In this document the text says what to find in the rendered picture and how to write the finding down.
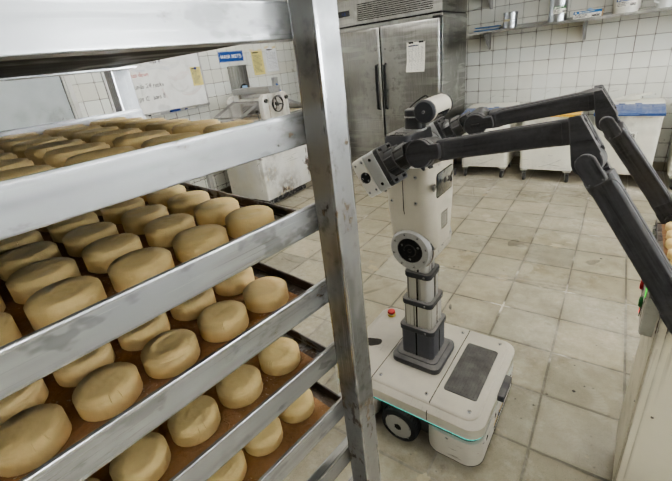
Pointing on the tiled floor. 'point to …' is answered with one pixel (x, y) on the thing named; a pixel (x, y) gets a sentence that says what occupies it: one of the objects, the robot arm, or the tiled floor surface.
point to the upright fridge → (369, 71)
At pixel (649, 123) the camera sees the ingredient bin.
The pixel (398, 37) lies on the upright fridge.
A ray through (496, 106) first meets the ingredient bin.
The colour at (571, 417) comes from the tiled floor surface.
